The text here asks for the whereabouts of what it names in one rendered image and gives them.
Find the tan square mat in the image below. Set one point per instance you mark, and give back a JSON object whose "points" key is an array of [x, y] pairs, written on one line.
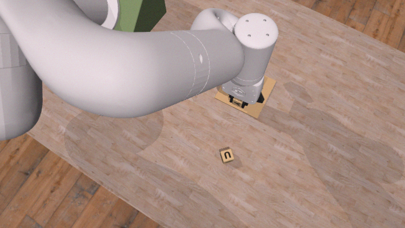
{"points": [[252, 110]]}

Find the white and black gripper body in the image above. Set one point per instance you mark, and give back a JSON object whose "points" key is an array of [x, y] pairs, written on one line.
{"points": [[248, 94]]}

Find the beige letter block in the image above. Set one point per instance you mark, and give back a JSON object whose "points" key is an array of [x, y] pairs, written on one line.
{"points": [[237, 102], [227, 156]]}

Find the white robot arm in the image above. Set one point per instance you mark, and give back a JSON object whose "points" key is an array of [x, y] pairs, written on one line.
{"points": [[71, 46]]}

